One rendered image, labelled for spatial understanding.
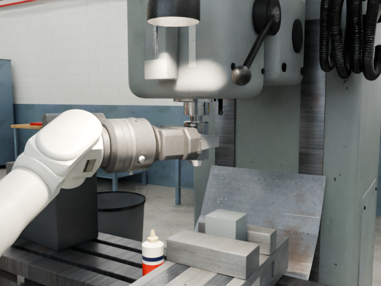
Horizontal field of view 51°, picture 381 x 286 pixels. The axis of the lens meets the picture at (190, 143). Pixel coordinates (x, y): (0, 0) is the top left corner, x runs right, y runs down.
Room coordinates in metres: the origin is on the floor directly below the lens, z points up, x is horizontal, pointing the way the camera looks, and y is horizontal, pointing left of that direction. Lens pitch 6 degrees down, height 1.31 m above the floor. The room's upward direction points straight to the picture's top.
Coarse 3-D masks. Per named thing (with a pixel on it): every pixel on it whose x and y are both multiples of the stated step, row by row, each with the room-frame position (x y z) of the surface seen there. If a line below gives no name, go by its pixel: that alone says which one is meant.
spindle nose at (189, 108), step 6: (186, 102) 0.72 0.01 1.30; (192, 102) 0.71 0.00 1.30; (198, 102) 0.71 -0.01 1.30; (204, 102) 0.72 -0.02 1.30; (186, 108) 0.72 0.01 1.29; (192, 108) 0.71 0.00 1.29; (198, 108) 0.71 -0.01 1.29; (204, 108) 0.72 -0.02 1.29; (186, 114) 0.72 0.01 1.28; (192, 114) 0.71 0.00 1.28; (198, 114) 0.71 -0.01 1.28; (204, 114) 0.72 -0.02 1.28
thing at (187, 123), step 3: (186, 123) 0.72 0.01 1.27; (189, 123) 0.72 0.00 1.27; (192, 123) 0.72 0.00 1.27; (195, 123) 0.71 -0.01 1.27; (198, 123) 0.72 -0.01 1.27; (201, 123) 0.72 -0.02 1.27; (204, 123) 0.72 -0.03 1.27; (207, 123) 0.73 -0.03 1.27; (186, 126) 0.72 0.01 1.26; (189, 126) 0.72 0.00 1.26; (192, 126) 0.72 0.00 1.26; (195, 126) 0.71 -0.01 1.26; (198, 126) 0.71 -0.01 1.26; (201, 126) 0.72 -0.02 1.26; (204, 126) 0.72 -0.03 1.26; (207, 126) 0.73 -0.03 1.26
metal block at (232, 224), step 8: (208, 216) 0.69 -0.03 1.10; (216, 216) 0.69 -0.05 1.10; (224, 216) 0.69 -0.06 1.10; (232, 216) 0.69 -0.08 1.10; (240, 216) 0.69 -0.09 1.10; (208, 224) 0.69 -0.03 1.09; (216, 224) 0.69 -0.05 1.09; (224, 224) 0.68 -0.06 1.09; (232, 224) 0.67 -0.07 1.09; (240, 224) 0.69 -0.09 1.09; (208, 232) 0.69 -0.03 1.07; (216, 232) 0.69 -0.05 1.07; (224, 232) 0.68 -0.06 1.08; (232, 232) 0.67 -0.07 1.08; (240, 232) 0.69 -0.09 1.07; (240, 240) 0.69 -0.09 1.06
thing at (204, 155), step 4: (196, 128) 0.71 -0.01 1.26; (200, 128) 0.72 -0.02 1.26; (204, 128) 0.72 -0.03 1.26; (208, 128) 0.73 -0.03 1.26; (200, 132) 0.72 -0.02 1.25; (204, 132) 0.72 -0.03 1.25; (208, 132) 0.73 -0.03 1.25; (204, 152) 0.72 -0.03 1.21; (208, 152) 0.73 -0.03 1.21; (200, 156) 0.72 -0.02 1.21; (204, 156) 0.72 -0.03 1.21; (208, 156) 0.73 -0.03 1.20; (192, 160) 0.72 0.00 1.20; (196, 160) 0.72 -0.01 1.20; (200, 160) 0.72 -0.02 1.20
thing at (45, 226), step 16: (96, 176) 0.98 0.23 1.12; (64, 192) 0.90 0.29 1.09; (80, 192) 0.94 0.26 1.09; (96, 192) 0.98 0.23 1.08; (48, 208) 0.90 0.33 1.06; (64, 208) 0.90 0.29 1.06; (80, 208) 0.94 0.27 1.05; (96, 208) 0.97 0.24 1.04; (32, 224) 0.95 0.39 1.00; (48, 224) 0.90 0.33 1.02; (64, 224) 0.90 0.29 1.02; (80, 224) 0.93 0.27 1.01; (96, 224) 0.97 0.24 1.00; (32, 240) 0.95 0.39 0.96; (48, 240) 0.91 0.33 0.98; (64, 240) 0.90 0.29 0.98; (80, 240) 0.93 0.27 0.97
